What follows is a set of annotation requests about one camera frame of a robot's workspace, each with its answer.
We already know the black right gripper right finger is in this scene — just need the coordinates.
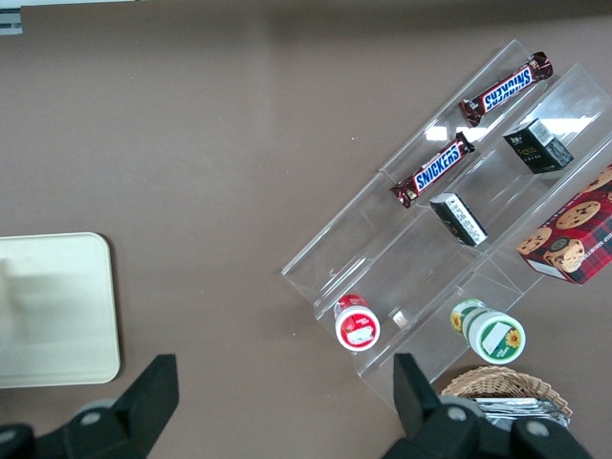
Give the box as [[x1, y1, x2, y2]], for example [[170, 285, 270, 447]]
[[381, 353, 483, 459]]

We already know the silver wrapped sandwich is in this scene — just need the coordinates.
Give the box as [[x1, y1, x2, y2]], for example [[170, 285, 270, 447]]
[[470, 396, 571, 434]]

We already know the clear acrylic tiered display stand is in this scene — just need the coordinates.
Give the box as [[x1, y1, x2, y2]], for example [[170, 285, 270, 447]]
[[280, 38, 612, 415]]

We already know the red tartan cookie box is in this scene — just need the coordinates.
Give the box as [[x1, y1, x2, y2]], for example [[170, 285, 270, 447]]
[[517, 163, 612, 286]]

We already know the green lidded sunflower jar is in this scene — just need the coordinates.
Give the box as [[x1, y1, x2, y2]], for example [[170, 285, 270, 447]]
[[449, 298, 528, 365]]

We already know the black box with text label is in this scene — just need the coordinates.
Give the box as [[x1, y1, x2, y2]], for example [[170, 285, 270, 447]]
[[428, 192, 490, 249]]

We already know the red lidded small jar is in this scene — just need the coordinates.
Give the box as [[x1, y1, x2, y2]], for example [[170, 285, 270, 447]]
[[333, 294, 382, 353]]

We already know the Snickers chocolate bar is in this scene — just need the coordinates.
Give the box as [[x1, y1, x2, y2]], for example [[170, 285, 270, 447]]
[[458, 50, 556, 128], [389, 132, 477, 210]]

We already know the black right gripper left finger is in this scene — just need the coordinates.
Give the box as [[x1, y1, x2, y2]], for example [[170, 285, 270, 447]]
[[60, 353, 181, 459]]

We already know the cream plastic tray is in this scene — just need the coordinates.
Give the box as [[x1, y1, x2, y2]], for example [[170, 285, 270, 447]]
[[0, 231, 121, 389]]

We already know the black box with white barcode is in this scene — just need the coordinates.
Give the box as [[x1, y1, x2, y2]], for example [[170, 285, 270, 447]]
[[502, 118, 576, 176]]

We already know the grey white fixture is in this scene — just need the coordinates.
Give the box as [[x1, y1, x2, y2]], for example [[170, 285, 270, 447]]
[[0, 6, 24, 37]]

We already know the woven wicker basket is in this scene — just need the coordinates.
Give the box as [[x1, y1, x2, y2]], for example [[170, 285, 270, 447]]
[[439, 365, 573, 420]]

